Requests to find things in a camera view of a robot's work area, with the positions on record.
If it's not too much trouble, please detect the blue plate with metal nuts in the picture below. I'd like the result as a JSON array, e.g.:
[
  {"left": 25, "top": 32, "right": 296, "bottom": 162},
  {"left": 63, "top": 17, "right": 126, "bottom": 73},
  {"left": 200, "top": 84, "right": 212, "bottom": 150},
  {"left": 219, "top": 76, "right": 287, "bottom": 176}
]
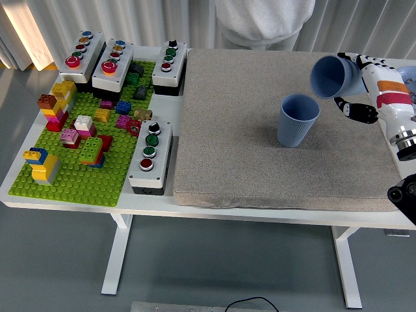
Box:
[{"left": 396, "top": 66, "right": 416, "bottom": 105}]

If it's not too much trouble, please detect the brown yellow red brick tower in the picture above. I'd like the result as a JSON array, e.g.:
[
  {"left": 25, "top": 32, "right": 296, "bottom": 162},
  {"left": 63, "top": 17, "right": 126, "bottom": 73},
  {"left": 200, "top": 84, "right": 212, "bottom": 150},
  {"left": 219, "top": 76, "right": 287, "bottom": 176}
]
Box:
[{"left": 36, "top": 93, "right": 70, "bottom": 133}]

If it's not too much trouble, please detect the green brick stack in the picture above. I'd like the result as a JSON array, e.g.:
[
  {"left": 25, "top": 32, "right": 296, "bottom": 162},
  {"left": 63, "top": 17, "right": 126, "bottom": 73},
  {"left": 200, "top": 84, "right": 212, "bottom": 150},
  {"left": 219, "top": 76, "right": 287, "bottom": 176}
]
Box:
[{"left": 79, "top": 136, "right": 107, "bottom": 169}]

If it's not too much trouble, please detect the five-button control box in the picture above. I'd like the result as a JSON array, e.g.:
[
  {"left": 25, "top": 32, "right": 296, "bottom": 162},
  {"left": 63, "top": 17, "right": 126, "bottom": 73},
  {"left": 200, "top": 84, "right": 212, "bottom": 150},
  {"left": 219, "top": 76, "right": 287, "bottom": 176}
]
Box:
[
  {"left": 92, "top": 38, "right": 135, "bottom": 101},
  {"left": 58, "top": 31, "right": 107, "bottom": 94}
]

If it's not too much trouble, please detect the person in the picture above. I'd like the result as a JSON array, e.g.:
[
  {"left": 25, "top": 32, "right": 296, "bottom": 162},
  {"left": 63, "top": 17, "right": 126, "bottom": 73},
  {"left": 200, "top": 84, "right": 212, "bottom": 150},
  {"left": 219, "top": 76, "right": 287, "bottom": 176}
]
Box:
[{"left": 214, "top": 0, "right": 317, "bottom": 51}]

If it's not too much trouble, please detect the grey-brown mat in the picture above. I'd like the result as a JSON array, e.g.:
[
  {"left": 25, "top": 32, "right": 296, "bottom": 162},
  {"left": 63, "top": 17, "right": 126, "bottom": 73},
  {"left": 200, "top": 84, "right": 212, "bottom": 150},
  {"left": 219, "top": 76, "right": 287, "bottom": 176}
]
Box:
[{"left": 172, "top": 48, "right": 408, "bottom": 213}]

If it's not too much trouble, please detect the dark grey cylinder part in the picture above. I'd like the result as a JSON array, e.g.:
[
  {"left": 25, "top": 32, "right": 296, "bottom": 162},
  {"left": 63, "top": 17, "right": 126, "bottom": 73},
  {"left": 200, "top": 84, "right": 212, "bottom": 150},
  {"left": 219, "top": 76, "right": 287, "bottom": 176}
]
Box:
[{"left": 129, "top": 61, "right": 146, "bottom": 78}]

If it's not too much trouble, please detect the white curtain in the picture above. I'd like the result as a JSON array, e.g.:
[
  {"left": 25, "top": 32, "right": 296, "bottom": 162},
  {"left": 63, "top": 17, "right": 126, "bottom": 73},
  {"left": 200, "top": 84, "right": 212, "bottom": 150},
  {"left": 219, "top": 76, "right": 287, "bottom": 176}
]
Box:
[{"left": 0, "top": 0, "right": 416, "bottom": 70}]

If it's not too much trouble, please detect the pink white red brick stack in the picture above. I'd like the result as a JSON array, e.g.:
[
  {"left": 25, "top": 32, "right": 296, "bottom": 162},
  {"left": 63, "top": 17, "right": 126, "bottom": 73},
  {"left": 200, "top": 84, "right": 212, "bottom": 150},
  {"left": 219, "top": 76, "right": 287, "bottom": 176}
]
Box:
[{"left": 59, "top": 128, "right": 82, "bottom": 150}]

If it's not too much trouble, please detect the blue yellow grey brick stack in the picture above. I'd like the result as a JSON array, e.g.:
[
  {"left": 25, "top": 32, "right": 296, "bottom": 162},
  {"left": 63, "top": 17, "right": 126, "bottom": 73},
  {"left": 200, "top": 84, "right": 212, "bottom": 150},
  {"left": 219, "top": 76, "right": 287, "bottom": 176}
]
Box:
[{"left": 22, "top": 147, "right": 62, "bottom": 187}]

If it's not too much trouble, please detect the green brick baseplate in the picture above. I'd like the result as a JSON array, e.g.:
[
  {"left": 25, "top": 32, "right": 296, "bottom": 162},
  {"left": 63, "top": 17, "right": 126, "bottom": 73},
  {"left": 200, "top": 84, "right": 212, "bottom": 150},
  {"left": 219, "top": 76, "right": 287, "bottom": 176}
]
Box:
[{"left": 8, "top": 60, "right": 157, "bottom": 208}]

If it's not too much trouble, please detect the yellow white brick tower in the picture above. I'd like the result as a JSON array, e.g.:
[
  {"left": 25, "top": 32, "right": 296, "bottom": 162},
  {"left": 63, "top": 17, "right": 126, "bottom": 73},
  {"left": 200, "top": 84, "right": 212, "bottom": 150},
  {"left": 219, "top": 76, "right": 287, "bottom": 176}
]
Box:
[{"left": 51, "top": 80, "right": 78, "bottom": 113}]

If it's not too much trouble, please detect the blue ribbed cup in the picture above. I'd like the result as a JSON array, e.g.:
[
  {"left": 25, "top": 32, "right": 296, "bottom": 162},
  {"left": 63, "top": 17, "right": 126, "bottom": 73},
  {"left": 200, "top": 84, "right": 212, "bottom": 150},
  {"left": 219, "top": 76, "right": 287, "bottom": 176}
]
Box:
[
  {"left": 309, "top": 55, "right": 368, "bottom": 99},
  {"left": 276, "top": 93, "right": 321, "bottom": 149}
]

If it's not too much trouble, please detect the red valve handwheel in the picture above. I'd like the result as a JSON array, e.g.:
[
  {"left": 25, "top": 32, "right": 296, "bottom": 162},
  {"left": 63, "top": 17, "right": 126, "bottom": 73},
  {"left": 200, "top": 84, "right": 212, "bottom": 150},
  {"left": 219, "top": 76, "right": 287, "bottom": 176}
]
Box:
[{"left": 126, "top": 119, "right": 143, "bottom": 137}]

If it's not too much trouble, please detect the black cable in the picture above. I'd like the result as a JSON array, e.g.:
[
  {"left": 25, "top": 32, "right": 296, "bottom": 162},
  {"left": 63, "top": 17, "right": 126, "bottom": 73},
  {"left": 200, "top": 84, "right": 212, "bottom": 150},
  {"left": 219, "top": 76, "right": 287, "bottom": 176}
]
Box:
[{"left": 225, "top": 296, "right": 280, "bottom": 312}]

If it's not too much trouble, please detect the white table leg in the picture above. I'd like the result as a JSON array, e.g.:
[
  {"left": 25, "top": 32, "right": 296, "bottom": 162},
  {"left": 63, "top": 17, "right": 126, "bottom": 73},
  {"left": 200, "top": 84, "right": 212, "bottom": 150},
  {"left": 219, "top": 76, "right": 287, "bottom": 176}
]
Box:
[
  {"left": 101, "top": 213, "right": 133, "bottom": 296},
  {"left": 331, "top": 226, "right": 363, "bottom": 309}
]

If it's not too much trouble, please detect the four-button control box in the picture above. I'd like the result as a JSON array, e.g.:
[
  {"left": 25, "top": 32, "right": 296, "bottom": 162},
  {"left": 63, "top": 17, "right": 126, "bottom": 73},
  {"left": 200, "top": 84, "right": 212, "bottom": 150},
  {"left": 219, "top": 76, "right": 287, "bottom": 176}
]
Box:
[
  {"left": 128, "top": 120, "right": 174, "bottom": 196},
  {"left": 151, "top": 39, "right": 189, "bottom": 97}
]

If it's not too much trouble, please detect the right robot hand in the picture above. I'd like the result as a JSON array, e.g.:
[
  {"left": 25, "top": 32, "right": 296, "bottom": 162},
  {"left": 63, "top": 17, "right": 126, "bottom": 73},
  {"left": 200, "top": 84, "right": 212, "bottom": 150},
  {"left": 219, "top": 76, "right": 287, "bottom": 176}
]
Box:
[{"left": 333, "top": 52, "right": 416, "bottom": 139}]

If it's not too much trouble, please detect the brass pipe fitting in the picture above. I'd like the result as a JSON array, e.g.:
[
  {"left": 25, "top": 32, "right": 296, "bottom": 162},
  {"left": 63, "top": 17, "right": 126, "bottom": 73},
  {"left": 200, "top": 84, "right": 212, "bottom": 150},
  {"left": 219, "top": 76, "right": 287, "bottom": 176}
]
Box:
[{"left": 133, "top": 108, "right": 153, "bottom": 121}]

